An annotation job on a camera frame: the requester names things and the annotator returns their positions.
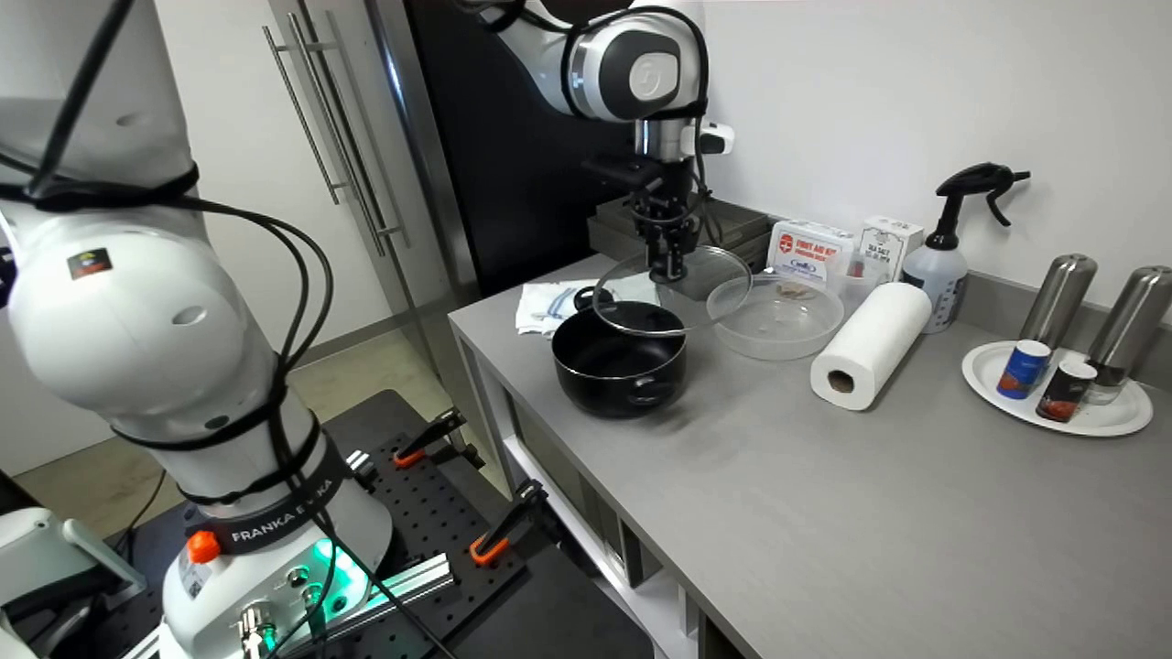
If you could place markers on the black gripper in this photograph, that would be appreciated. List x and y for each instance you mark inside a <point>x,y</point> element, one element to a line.
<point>663,177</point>

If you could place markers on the glass pot lid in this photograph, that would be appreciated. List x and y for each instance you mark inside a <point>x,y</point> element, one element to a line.
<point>703,271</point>

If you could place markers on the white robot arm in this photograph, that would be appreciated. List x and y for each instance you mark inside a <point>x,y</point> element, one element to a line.
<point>121,310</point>

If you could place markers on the grey counter cabinet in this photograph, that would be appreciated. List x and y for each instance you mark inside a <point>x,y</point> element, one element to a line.
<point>922,529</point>

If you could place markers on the dark grey stacked trays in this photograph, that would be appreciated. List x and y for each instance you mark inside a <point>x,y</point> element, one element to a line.
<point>745,233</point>

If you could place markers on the clear glass bowl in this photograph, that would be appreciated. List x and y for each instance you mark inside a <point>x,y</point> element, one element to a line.
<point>767,315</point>

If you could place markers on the black cooking pot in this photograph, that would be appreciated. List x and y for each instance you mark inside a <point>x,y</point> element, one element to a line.
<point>619,355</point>

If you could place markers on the red white first aid box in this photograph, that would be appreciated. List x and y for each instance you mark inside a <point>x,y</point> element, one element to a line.
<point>810,255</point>

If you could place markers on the white folded dish towel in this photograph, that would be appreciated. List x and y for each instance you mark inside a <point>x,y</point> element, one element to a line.
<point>545,306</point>

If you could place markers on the black refrigerator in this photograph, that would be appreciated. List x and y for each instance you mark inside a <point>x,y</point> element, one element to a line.
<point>506,179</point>

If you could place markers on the small white box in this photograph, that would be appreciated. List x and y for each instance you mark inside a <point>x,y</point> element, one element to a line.
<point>879,250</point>

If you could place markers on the white paper towel roll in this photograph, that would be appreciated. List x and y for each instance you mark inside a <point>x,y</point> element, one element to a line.
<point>871,346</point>

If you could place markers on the white spray bottle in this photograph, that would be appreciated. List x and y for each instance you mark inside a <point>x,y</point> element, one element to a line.
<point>936,266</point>

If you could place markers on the right orange black clamp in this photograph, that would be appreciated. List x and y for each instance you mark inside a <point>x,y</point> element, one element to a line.
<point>496,542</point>

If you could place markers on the orange black clamp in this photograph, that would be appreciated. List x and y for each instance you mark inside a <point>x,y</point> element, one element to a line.
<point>441,425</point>
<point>496,542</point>

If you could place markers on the left orange black clamp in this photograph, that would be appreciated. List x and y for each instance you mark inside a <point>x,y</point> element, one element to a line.
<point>441,425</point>

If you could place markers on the blue spice jar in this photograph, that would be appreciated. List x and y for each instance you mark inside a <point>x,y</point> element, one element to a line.
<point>1024,367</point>

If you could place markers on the black perforated robot table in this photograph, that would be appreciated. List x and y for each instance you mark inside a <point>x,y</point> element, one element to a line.
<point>531,600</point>

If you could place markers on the left steel shaker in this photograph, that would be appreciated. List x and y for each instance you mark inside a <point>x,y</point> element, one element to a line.
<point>1060,299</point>

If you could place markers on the steel shaker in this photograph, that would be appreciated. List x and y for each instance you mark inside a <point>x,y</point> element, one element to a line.
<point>1060,299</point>
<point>1133,323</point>

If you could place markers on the red spice jar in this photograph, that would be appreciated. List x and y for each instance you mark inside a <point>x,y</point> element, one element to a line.
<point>1066,388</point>

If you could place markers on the right steel shaker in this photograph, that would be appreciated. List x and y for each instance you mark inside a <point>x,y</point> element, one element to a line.
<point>1133,323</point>

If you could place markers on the white oval plate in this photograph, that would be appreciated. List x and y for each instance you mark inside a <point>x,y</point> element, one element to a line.
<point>1104,416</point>

